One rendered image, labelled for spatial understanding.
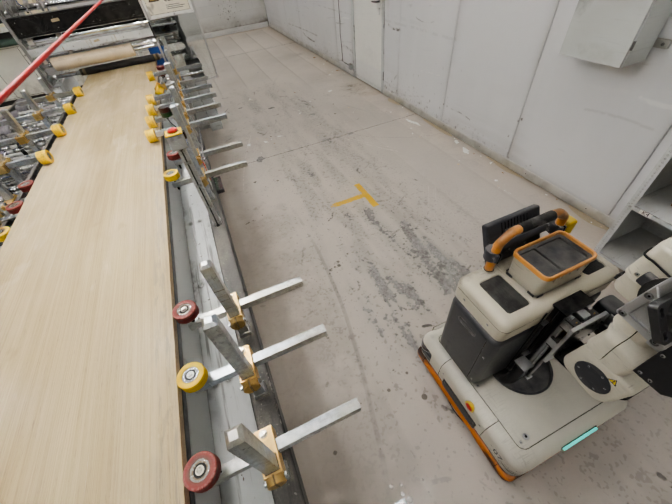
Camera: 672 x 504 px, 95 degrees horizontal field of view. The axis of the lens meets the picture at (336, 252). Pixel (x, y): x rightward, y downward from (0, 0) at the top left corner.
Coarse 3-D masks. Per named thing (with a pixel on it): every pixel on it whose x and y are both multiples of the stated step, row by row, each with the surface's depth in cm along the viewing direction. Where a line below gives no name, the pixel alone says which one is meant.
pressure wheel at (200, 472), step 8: (192, 456) 75; (200, 456) 74; (208, 456) 74; (216, 456) 76; (192, 464) 73; (200, 464) 74; (208, 464) 73; (216, 464) 73; (184, 472) 72; (192, 472) 72; (200, 472) 72; (208, 472) 72; (216, 472) 72; (184, 480) 71; (192, 480) 71; (200, 480) 71; (208, 480) 71; (216, 480) 73; (192, 488) 70; (200, 488) 70; (208, 488) 72
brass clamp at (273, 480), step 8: (256, 432) 84; (272, 432) 83; (264, 440) 82; (272, 440) 82; (272, 448) 81; (280, 456) 81; (280, 464) 78; (272, 472) 77; (280, 472) 78; (264, 480) 77; (272, 480) 76; (280, 480) 76; (272, 488) 77
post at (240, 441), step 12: (228, 432) 58; (240, 432) 58; (228, 444) 57; (240, 444) 58; (252, 444) 62; (264, 444) 72; (240, 456) 62; (252, 456) 64; (264, 456) 68; (264, 468) 73; (276, 468) 77
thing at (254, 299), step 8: (288, 280) 120; (296, 280) 119; (272, 288) 118; (280, 288) 117; (288, 288) 118; (296, 288) 120; (248, 296) 116; (256, 296) 116; (264, 296) 116; (272, 296) 118; (240, 304) 114; (248, 304) 115; (256, 304) 117; (208, 312) 113; (216, 312) 113; (224, 312) 113; (200, 320) 111; (192, 328) 111
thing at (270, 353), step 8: (312, 328) 102; (320, 328) 102; (296, 336) 101; (304, 336) 100; (312, 336) 100; (320, 336) 102; (280, 344) 99; (288, 344) 99; (296, 344) 99; (304, 344) 101; (264, 352) 98; (272, 352) 98; (280, 352) 98; (256, 360) 96; (264, 360) 97; (224, 368) 95; (232, 368) 95; (208, 376) 94; (216, 376) 94; (224, 376) 94; (232, 376) 96; (208, 384) 93; (216, 384) 95
